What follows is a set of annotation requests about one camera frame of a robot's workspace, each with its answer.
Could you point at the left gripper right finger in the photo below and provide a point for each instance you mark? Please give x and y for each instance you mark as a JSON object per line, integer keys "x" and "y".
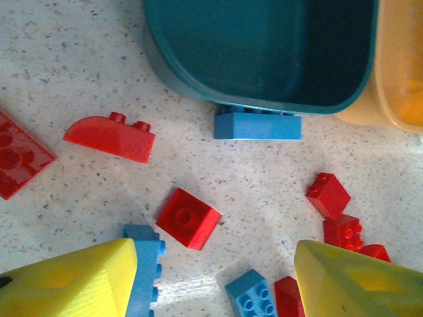
{"x": 357, "y": 290}

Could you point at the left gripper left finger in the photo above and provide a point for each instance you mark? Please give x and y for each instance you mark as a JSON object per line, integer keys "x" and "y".
{"x": 66, "y": 290}

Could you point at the red two-by-two lego brick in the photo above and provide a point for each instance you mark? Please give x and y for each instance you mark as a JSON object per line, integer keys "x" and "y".
{"x": 340, "y": 231}

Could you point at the long blue lego brick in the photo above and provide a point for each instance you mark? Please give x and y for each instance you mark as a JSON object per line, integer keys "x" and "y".
{"x": 145, "y": 264}

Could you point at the red sloped lego brick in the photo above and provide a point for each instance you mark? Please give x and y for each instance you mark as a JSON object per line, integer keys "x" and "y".
{"x": 330, "y": 198}

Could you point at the blue studded lego brick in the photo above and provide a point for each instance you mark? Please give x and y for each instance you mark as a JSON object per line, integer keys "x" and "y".
{"x": 248, "y": 294}

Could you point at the red lego plate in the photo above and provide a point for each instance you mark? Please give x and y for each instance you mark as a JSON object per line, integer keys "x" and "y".
{"x": 20, "y": 158}

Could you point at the red square lego brick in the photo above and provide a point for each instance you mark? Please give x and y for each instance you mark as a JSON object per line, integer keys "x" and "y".
{"x": 188, "y": 218}

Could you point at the red curved lego brick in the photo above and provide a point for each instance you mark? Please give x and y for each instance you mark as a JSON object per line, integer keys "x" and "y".
{"x": 112, "y": 138}

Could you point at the blue sloped lego brick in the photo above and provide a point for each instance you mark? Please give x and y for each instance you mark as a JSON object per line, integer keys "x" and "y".
{"x": 257, "y": 127}

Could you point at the yellow-orange plastic container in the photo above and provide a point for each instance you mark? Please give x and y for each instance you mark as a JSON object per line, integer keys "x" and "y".
{"x": 396, "y": 66}

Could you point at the teal plastic container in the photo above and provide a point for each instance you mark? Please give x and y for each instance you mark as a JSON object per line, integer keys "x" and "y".
{"x": 231, "y": 49}

